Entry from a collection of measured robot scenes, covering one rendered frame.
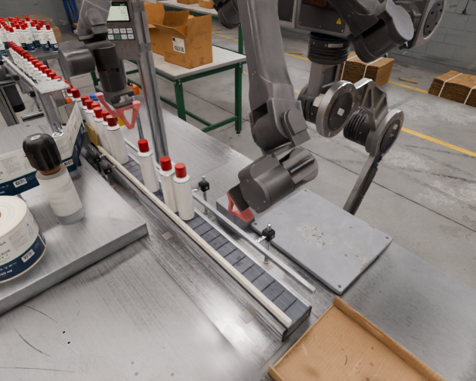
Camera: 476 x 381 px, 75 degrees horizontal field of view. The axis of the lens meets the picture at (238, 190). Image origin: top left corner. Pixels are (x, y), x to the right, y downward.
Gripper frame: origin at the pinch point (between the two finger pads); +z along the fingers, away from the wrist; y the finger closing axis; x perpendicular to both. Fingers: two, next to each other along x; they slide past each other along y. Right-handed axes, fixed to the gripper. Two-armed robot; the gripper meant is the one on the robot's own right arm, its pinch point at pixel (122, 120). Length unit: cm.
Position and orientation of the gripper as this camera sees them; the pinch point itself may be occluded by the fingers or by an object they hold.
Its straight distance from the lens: 95.2
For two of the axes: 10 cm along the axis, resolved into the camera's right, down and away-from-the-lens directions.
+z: 0.1, 7.8, 6.2
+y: 6.7, 4.6, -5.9
